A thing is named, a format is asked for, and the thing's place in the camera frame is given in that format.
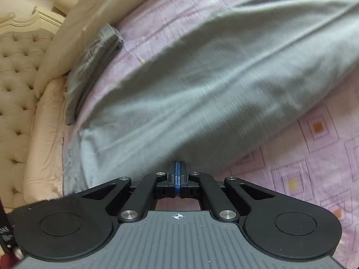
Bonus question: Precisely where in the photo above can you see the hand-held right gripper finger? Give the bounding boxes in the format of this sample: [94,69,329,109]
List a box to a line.
[80,161,178,223]
[177,161,277,222]

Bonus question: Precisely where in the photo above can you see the folded dark grey pants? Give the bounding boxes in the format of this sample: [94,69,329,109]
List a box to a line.
[65,22,124,126]

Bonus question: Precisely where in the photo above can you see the pink patterned bed sheet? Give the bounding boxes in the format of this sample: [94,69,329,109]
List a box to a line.
[63,0,359,268]

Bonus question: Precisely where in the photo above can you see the peach mattress cover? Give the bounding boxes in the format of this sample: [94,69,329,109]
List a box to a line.
[24,77,69,202]

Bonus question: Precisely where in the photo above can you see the cream duvet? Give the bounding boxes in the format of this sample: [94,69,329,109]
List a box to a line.
[33,0,180,98]

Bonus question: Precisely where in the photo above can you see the beige tufted headboard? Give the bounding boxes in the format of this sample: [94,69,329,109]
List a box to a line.
[0,6,66,210]

